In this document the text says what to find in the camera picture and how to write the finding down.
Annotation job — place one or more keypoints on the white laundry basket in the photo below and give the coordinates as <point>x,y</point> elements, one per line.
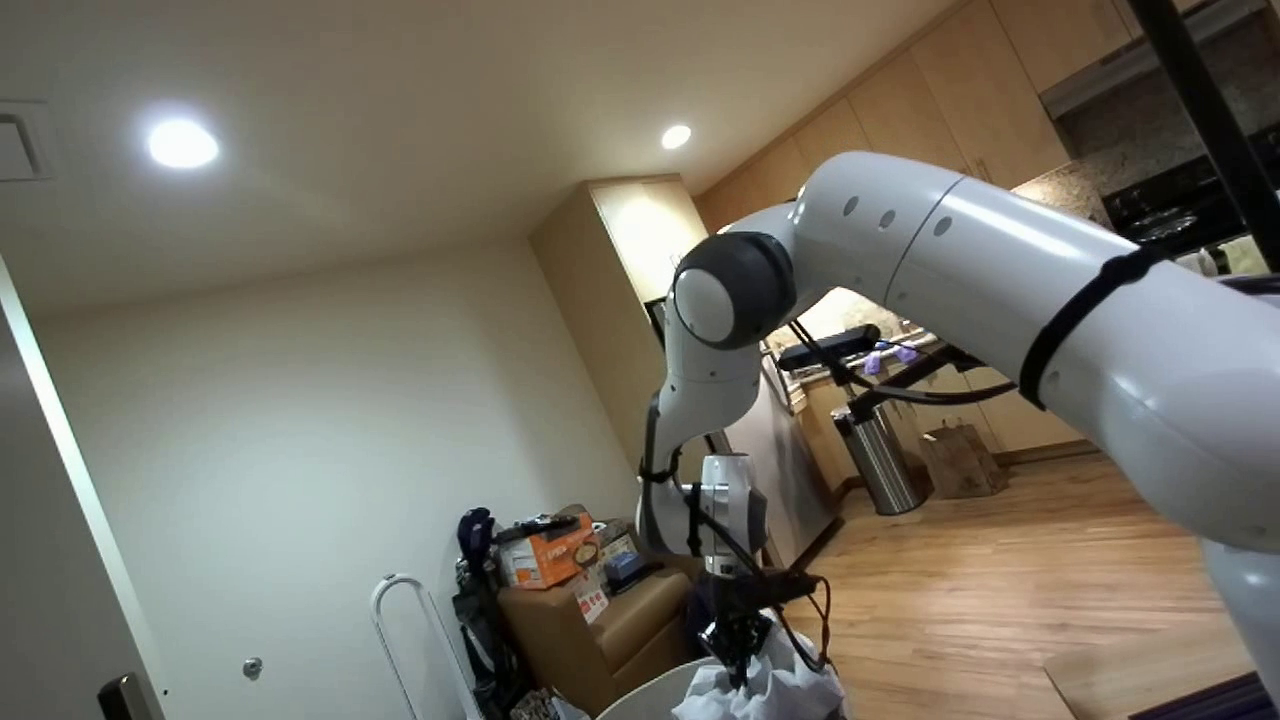
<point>642,695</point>

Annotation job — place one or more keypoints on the black metal pole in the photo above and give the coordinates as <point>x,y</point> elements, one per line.
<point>1207,104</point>

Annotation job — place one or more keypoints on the white shirt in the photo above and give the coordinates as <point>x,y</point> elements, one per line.
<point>772,695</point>

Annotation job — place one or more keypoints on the stainless steel trash can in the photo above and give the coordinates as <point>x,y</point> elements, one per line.
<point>881,461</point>

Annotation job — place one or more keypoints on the white door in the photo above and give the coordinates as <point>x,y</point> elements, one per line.
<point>55,560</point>

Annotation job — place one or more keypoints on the brown paper bag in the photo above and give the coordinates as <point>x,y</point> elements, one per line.
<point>960,461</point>

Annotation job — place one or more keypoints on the white bladeless fan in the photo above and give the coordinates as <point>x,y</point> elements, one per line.
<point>400,641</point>

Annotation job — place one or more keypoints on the orange cardboard box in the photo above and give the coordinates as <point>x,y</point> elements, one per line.
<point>544,554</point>

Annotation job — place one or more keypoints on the round ceiling light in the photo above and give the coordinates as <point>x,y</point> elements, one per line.
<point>677,138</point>
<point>182,141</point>

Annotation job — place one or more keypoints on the black bar camera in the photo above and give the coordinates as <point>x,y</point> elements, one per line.
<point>826,344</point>

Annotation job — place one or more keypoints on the wooden kitchen cabinets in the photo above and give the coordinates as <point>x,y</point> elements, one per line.
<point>932,92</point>

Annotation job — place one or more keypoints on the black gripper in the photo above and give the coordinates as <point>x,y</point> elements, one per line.
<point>732,603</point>

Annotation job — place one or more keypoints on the wall door stop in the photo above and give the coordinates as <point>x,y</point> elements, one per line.
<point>251,666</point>

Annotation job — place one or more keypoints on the ceiling air vent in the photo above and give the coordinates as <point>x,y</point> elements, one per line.
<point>12,145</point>

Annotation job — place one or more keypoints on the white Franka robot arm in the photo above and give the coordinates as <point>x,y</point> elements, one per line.
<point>932,243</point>

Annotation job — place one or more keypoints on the black patterned bag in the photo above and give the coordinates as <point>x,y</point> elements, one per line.
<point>472,603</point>

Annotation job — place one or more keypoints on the black built-in oven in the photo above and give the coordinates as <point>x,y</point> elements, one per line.
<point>1172,206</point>

